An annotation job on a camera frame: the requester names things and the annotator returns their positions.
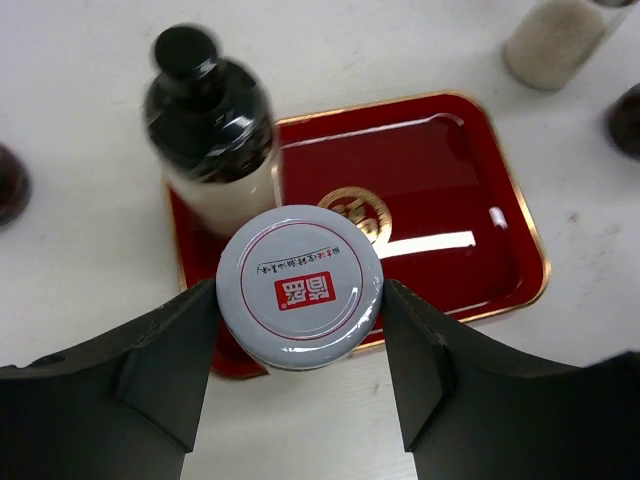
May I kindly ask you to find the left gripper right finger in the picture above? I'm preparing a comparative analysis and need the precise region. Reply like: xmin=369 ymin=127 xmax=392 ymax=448
xmin=382 ymin=280 xmax=639 ymax=479

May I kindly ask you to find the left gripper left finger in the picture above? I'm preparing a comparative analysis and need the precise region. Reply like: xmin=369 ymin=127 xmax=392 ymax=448
xmin=1 ymin=279 xmax=221 ymax=479

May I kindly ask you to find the grey-lid condiment jar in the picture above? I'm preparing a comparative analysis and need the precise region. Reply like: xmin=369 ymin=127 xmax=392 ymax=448
xmin=215 ymin=205 xmax=384 ymax=372

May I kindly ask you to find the black-cap white bottle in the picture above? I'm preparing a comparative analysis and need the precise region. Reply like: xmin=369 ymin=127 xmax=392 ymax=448
xmin=144 ymin=24 xmax=282 ymax=237

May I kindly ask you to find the black-top salt grinder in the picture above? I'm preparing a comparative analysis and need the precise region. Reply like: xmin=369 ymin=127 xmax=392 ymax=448
xmin=503 ymin=0 xmax=638 ymax=91

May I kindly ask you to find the red lacquer tray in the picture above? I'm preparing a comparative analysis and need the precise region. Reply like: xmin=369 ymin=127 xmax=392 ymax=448
xmin=164 ymin=89 xmax=553 ymax=381

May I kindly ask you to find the tall red-lid sauce jar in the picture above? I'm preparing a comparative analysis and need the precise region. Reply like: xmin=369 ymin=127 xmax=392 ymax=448
xmin=0 ymin=144 xmax=32 ymax=228

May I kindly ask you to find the squat red-lid sauce jar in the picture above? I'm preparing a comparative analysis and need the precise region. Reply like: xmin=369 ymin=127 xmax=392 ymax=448
xmin=605 ymin=83 xmax=640 ymax=162

